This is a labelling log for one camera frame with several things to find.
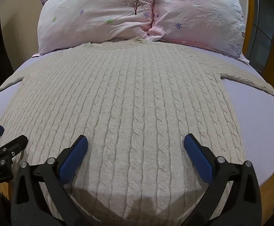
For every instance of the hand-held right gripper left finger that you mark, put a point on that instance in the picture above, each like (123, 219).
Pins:
(73, 154)

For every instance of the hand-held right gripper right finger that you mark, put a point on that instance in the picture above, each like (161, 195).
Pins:
(198, 155)

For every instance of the lavender bed sheet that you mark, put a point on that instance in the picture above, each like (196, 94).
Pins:
(257, 127)

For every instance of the pink floral pillow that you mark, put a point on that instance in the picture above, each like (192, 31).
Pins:
(92, 16)
(198, 14)

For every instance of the dark window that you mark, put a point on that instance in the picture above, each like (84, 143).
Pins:
(266, 28)

